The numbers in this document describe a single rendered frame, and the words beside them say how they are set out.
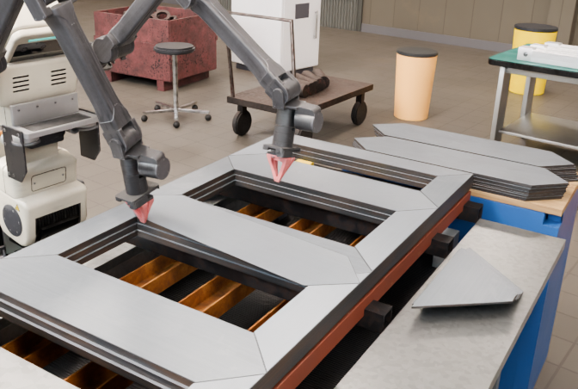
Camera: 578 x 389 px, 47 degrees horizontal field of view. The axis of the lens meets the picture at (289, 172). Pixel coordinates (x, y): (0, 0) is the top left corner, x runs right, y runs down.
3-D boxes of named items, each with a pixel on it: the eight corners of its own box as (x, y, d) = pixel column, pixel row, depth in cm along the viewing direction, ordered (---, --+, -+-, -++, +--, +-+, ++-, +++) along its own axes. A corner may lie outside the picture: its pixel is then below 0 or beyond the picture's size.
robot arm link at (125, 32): (182, -55, 183) (157, -49, 175) (212, -15, 183) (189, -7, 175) (112, 39, 213) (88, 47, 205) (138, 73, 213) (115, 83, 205)
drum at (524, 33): (552, 90, 700) (563, 26, 676) (539, 98, 668) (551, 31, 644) (512, 84, 723) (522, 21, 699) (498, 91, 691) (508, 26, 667)
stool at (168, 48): (222, 118, 568) (221, 46, 546) (165, 132, 530) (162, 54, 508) (182, 105, 604) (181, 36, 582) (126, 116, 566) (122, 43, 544)
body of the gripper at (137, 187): (161, 189, 177) (156, 165, 173) (133, 208, 169) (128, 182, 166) (143, 184, 180) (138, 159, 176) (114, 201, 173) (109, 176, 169)
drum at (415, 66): (403, 108, 616) (409, 45, 595) (438, 116, 596) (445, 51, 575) (383, 116, 590) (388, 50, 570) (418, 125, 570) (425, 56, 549)
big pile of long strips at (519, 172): (583, 173, 243) (586, 157, 241) (561, 210, 211) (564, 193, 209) (381, 132, 281) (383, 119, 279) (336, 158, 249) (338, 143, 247)
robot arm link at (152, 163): (128, 120, 169) (107, 138, 162) (166, 127, 164) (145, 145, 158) (139, 160, 175) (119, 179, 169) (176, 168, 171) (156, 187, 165)
